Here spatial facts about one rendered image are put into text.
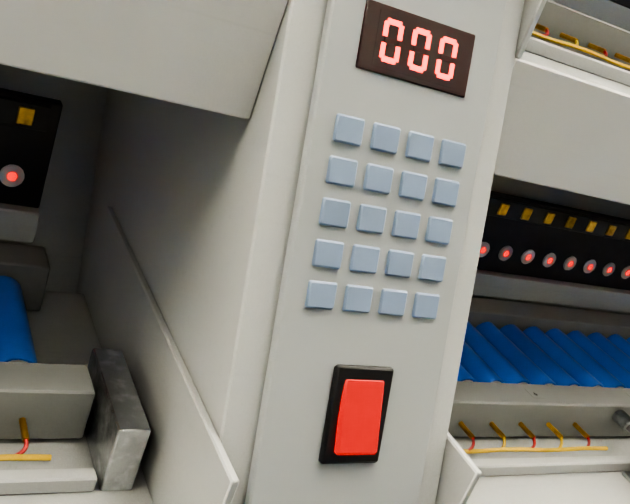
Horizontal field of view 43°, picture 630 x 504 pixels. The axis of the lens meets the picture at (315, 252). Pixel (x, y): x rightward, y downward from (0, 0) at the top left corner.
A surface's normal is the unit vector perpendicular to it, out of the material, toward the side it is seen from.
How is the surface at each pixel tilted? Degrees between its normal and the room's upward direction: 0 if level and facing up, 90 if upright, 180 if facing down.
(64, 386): 21
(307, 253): 90
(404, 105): 90
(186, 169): 90
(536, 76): 111
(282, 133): 90
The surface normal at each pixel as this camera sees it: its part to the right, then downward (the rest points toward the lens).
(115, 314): -0.85, -0.11
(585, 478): 0.33, -0.87
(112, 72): 0.40, 0.48
